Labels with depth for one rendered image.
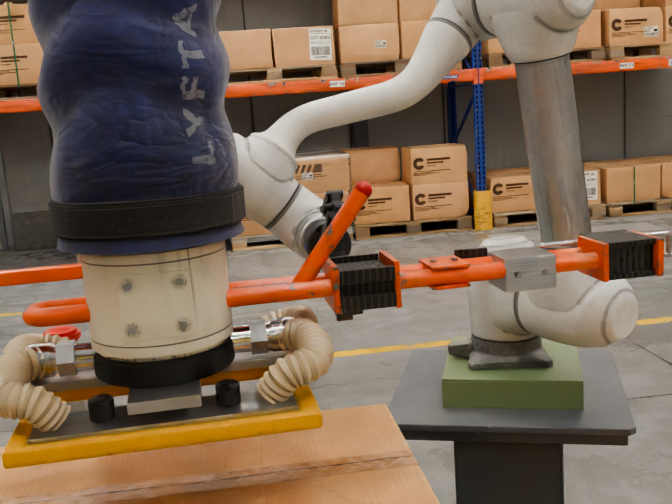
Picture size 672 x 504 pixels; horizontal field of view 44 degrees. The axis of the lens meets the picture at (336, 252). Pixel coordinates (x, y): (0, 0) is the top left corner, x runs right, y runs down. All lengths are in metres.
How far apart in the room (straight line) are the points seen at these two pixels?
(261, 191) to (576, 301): 0.64
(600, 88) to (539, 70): 8.84
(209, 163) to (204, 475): 0.42
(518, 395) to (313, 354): 0.91
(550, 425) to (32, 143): 8.42
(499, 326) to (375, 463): 0.78
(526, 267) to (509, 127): 8.94
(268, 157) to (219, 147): 0.50
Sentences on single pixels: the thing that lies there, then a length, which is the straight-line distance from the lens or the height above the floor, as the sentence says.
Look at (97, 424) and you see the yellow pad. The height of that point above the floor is 1.08.
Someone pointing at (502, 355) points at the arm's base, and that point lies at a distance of 1.85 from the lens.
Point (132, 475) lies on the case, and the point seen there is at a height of 0.95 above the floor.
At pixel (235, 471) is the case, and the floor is 0.95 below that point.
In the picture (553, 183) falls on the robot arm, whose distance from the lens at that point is 1.62.
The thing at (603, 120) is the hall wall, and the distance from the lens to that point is 10.44.
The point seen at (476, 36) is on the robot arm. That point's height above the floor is 1.51.
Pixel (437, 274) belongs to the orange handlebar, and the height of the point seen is 1.19.
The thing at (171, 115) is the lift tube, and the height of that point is 1.41.
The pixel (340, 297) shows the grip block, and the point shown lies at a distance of 1.01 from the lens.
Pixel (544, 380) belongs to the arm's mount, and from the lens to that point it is 1.79.
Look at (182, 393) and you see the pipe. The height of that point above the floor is 1.11.
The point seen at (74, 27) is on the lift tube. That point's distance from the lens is 0.92.
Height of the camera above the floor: 1.42
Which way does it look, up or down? 11 degrees down
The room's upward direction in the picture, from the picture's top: 4 degrees counter-clockwise
